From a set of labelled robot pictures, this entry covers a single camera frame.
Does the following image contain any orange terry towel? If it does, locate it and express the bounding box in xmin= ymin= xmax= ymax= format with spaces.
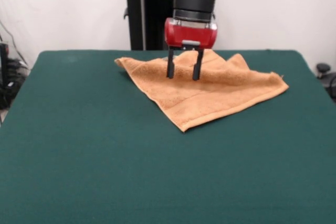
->
xmin=114 ymin=48 xmax=290 ymax=133

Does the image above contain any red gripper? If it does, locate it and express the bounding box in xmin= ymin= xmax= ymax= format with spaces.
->
xmin=164 ymin=17 xmax=218 ymax=81

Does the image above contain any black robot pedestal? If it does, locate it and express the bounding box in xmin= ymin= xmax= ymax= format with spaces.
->
xmin=115 ymin=0 xmax=227 ymax=51

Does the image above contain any black equipment box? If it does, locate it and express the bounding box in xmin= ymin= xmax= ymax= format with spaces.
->
xmin=0 ymin=42 xmax=20 ymax=110

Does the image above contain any grey cable bundle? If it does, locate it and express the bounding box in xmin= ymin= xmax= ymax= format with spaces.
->
xmin=0 ymin=19 xmax=30 ymax=70

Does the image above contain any black office chair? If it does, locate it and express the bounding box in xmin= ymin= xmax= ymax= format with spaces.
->
xmin=316 ymin=62 xmax=336 ymax=96

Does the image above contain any dark green table cloth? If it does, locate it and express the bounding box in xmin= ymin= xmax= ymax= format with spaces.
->
xmin=0 ymin=49 xmax=336 ymax=224

